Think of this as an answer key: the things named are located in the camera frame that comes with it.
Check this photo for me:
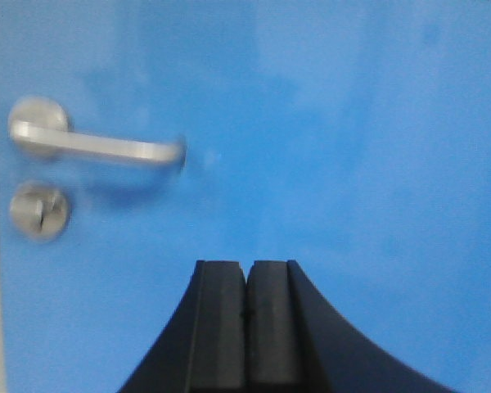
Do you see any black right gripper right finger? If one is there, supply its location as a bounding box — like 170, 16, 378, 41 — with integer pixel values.
246, 260, 448, 392

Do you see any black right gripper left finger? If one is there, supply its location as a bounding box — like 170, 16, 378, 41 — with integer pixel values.
120, 260, 246, 392

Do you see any silver door lock cylinder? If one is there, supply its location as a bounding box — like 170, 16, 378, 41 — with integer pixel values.
9, 183, 71, 242

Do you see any blue door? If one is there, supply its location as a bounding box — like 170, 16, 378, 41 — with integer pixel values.
0, 1, 491, 392

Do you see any silver door lever handle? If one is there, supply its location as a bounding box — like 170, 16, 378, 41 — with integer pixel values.
7, 97, 187, 169

